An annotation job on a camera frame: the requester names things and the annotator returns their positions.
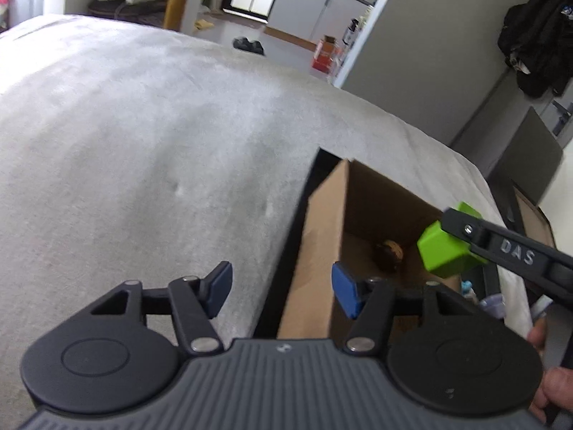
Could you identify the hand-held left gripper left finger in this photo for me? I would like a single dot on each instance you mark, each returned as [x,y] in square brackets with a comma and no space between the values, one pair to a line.
[221,283]

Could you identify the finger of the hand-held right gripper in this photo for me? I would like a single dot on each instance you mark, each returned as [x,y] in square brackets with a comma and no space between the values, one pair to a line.
[501,244]

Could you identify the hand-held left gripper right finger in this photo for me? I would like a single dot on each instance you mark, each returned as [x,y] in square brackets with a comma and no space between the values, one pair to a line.
[344,291]

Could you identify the cardboard box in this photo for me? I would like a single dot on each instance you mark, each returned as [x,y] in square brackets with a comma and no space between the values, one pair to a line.
[322,242]

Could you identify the green toy block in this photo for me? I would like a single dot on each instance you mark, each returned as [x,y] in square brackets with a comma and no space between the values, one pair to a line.
[441,251]

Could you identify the grey purple elephant toy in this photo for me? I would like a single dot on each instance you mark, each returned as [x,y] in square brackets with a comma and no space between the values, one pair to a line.
[492,307]

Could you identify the person's right hand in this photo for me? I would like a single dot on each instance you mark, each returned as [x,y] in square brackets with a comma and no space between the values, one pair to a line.
[557,389]

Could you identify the brown carton with black rim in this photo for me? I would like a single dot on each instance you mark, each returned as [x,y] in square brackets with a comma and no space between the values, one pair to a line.
[535,219]

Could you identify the small white blue toy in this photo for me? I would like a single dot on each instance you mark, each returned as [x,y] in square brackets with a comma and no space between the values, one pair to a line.
[468,289]

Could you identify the brown round toy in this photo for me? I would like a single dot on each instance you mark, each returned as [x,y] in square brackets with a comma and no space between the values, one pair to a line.
[389,255]

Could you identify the dark grey panel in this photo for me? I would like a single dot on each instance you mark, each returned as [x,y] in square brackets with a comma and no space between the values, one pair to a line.
[528,156]

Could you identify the black jacket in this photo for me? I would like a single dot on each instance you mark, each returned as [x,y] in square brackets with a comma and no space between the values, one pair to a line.
[537,31]

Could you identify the orange box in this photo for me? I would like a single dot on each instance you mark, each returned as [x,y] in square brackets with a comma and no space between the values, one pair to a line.
[326,56]

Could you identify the black slipper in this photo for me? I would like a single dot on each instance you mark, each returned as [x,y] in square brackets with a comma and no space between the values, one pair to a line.
[241,43]
[256,49]

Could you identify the white spray bottle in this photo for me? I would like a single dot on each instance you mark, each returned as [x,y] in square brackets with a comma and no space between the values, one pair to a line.
[351,33]

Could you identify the yellow slipper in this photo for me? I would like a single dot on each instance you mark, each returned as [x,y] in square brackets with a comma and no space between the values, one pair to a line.
[203,24]

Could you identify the white kitchen cabinet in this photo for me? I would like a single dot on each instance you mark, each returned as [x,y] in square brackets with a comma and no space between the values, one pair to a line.
[309,9]

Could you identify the dark low stool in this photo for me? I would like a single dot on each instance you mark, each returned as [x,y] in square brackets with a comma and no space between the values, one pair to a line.
[125,11]

